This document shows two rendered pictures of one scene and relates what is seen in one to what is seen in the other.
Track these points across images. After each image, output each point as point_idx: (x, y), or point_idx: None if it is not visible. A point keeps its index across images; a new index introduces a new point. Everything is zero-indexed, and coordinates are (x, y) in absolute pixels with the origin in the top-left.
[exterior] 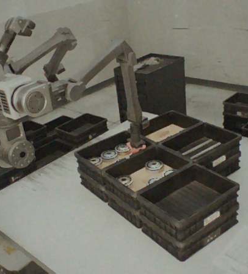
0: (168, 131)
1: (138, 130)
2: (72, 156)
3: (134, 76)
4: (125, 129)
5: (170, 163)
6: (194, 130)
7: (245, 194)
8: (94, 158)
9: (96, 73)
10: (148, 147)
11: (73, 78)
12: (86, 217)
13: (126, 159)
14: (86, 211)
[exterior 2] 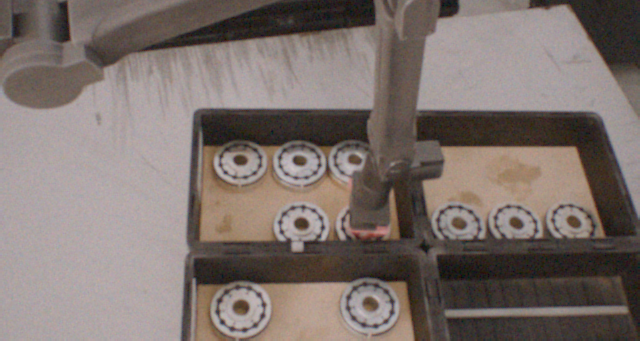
0: (536, 173)
1: (385, 187)
2: (267, 57)
3: (420, 57)
4: (468, 45)
5: (417, 333)
6: (590, 257)
7: None
8: (251, 150)
9: (190, 24)
10: (392, 243)
11: (71, 13)
12: (121, 311)
13: (286, 253)
14: (136, 291)
